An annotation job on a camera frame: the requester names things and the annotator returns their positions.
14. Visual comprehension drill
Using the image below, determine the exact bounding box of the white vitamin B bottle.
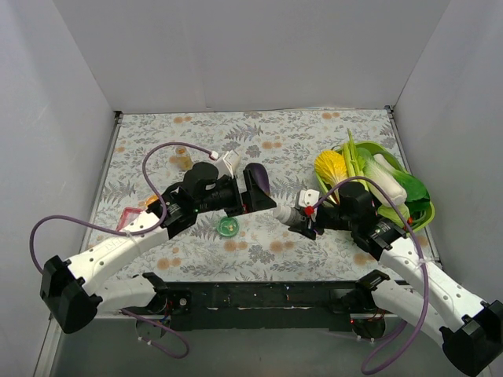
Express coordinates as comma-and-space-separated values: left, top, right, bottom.
272, 205, 305, 227

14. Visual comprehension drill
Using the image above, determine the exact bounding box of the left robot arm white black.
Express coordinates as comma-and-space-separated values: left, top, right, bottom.
40, 162, 276, 334

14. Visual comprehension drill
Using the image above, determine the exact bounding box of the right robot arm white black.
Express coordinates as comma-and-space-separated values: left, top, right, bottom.
274, 181, 502, 376

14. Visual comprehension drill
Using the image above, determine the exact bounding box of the green round pill container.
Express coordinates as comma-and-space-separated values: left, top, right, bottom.
216, 217, 240, 238

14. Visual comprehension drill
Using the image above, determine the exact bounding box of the purple eggplant toy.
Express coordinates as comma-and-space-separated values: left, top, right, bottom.
245, 163, 270, 196

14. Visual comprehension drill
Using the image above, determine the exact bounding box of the round green cabbage toy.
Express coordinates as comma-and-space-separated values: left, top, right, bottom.
377, 204, 410, 228

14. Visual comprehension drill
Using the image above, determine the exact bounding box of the yellow napa cabbage toy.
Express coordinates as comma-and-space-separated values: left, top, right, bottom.
314, 150, 349, 189

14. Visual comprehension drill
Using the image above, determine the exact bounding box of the green celery stalk toy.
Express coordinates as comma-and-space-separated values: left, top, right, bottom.
342, 130, 365, 177

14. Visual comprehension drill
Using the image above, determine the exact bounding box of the orange round pill container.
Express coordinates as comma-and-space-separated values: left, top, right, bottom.
144, 195, 158, 207

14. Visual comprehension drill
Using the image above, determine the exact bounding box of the green leafy vegetable toy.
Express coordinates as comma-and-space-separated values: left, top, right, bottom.
391, 170, 431, 214

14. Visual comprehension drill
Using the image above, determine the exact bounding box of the green plastic basket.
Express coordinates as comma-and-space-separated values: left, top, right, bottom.
316, 141, 435, 230

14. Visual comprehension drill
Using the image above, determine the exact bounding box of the pink rectangular pill box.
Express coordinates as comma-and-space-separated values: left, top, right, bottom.
116, 207, 142, 231

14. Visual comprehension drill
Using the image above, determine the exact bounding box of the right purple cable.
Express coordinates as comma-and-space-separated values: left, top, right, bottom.
304, 176, 430, 375

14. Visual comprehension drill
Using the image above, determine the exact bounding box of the purple cable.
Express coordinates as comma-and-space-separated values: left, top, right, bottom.
29, 141, 219, 359
304, 176, 430, 375

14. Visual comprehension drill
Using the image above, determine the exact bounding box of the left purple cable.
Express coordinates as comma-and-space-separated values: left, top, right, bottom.
29, 141, 219, 359

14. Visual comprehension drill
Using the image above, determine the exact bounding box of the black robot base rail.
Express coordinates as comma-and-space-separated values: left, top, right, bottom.
127, 281, 392, 335

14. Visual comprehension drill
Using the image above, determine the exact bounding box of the aluminium frame rail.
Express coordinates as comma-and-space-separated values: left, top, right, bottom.
34, 316, 137, 376

